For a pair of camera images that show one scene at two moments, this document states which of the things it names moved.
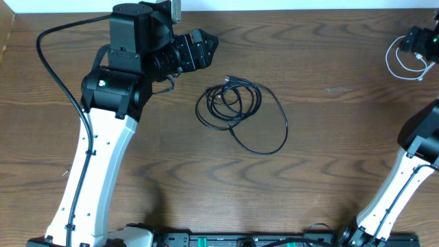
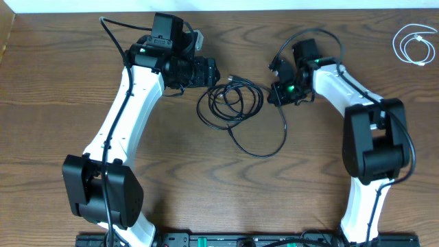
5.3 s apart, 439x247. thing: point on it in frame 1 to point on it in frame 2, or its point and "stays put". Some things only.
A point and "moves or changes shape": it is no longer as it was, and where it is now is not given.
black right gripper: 423,42 to 280,99
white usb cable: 418,56 moves or changes shape
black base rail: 184,239 stays put
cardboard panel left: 7,19 stays put
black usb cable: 221,106 stays put
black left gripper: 185,47 to 205,77
